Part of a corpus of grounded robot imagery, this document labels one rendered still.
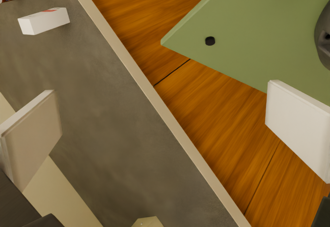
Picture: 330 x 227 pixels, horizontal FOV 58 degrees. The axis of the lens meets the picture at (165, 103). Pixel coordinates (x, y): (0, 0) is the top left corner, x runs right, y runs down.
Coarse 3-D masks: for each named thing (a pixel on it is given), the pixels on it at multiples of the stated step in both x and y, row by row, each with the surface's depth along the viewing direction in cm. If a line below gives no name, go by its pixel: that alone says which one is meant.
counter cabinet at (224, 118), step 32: (96, 0) 80; (128, 0) 87; (160, 0) 97; (192, 0) 109; (128, 32) 83; (160, 32) 91; (160, 64) 86; (192, 64) 96; (160, 96) 82; (192, 96) 90; (224, 96) 100; (256, 96) 113; (192, 128) 85; (224, 128) 94; (256, 128) 105; (224, 160) 89; (256, 160) 99; (288, 160) 111; (256, 192) 93; (288, 192) 103; (320, 192) 117; (256, 224) 87; (288, 224) 97
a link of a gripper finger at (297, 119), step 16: (272, 80) 18; (272, 96) 18; (288, 96) 16; (304, 96) 15; (272, 112) 18; (288, 112) 16; (304, 112) 14; (320, 112) 13; (272, 128) 18; (288, 128) 16; (304, 128) 14; (320, 128) 13; (288, 144) 16; (304, 144) 14; (320, 144) 13; (304, 160) 14; (320, 160) 13; (320, 176) 13
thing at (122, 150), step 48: (48, 0) 78; (0, 48) 104; (48, 48) 88; (96, 48) 76; (96, 96) 86; (144, 96) 75; (96, 144) 98; (144, 144) 84; (192, 144) 78; (96, 192) 115; (144, 192) 96; (192, 192) 82
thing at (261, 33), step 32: (224, 0) 21; (256, 0) 21; (288, 0) 21; (320, 0) 21; (192, 32) 24; (224, 32) 24; (256, 32) 24; (288, 32) 24; (224, 64) 28; (256, 64) 28; (288, 64) 28; (320, 64) 28; (320, 96) 33
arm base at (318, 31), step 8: (328, 8) 21; (320, 16) 22; (328, 16) 21; (320, 24) 22; (328, 24) 21; (320, 32) 22; (328, 32) 21; (320, 40) 23; (328, 40) 23; (320, 48) 23; (328, 48) 23; (320, 56) 24; (328, 56) 23; (328, 64) 24
